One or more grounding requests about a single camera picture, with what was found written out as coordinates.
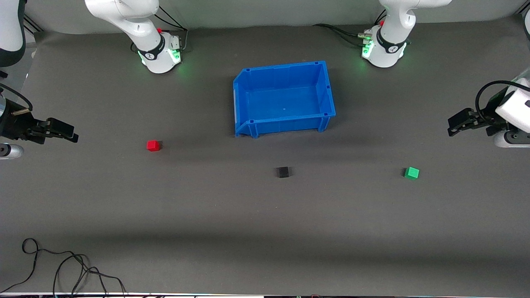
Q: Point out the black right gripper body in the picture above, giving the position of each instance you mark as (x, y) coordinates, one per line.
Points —
(15, 126)

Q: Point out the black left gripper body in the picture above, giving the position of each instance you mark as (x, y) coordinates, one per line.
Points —
(485, 117)

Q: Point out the small green cube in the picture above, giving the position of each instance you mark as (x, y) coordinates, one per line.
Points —
(412, 173)

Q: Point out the small red cube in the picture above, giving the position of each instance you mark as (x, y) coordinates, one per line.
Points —
(153, 145)

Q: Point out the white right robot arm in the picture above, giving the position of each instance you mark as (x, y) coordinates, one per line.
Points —
(124, 16)

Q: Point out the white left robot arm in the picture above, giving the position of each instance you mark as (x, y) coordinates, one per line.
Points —
(393, 16)

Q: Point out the small black cube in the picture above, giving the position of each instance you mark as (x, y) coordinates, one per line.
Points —
(282, 172)

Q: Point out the blue plastic storage bin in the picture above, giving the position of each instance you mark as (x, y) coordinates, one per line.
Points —
(285, 103)

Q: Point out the dark grey table mat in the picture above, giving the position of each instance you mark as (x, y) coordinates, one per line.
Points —
(265, 215)

